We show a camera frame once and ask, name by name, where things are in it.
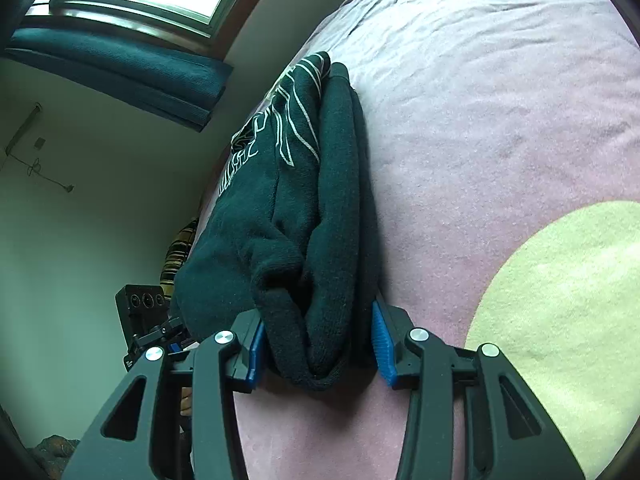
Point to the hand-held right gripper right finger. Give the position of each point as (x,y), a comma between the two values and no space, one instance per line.
(382,355)

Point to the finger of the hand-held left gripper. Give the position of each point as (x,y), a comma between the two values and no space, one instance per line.
(167,332)

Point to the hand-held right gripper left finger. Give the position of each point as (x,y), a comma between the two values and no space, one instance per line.
(256,355)

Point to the dark green printed sweatshirt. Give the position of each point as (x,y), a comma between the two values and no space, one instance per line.
(300,210)

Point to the person's left hand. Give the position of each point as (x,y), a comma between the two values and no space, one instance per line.
(186,402)

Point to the striped black yellow pillow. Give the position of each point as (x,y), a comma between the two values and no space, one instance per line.
(177,260)

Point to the brown patterned cloth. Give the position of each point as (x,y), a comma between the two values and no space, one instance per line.
(52,450)

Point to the teal curtain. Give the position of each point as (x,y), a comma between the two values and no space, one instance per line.
(125,75)

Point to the pink bed sheet green dots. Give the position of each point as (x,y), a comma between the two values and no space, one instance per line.
(475,135)

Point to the wall switch plate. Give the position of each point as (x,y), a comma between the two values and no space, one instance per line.
(39,143)

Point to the white wall conduit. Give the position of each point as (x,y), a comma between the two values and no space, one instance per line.
(22,127)

